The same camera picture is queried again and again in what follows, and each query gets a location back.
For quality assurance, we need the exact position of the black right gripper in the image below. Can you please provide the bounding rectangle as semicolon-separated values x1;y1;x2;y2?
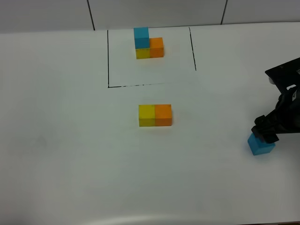
251;89;300;144

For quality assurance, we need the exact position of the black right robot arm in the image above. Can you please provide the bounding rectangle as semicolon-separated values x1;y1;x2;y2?
252;58;300;144

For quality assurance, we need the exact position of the template orange cube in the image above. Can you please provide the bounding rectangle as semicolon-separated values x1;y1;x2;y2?
150;37;165;58

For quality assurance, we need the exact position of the template yellow cube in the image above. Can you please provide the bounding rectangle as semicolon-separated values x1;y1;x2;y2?
135;48;150;60

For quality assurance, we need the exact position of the template blue cube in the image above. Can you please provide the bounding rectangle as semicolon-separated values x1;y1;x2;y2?
134;27;150;49

